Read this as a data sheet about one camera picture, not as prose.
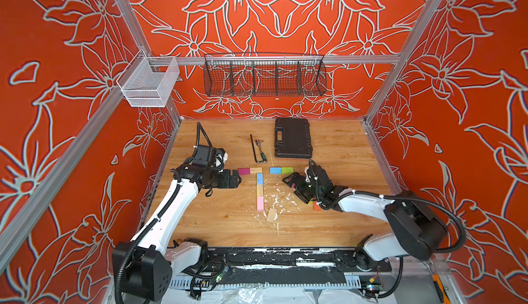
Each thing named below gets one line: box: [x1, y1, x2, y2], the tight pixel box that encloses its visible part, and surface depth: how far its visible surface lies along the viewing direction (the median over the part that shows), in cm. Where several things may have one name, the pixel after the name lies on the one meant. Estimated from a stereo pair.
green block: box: [281, 166, 295, 175], surface depth 100 cm
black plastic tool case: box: [275, 117, 313, 159], surface depth 108 cm
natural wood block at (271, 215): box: [266, 207, 276, 223], surface depth 85 cm
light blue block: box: [269, 167, 283, 175], surface depth 100 cm
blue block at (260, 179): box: [257, 172, 264, 186], surface depth 95 cm
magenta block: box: [237, 167, 251, 175], surface depth 102 cm
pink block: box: [257, 196, 265, 212], surface depth 87 cm
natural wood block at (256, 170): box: [250, 167, 263, 174], surface depth 100 cm
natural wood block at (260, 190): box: [256, 184, 264, 198], surface depth 92 cm
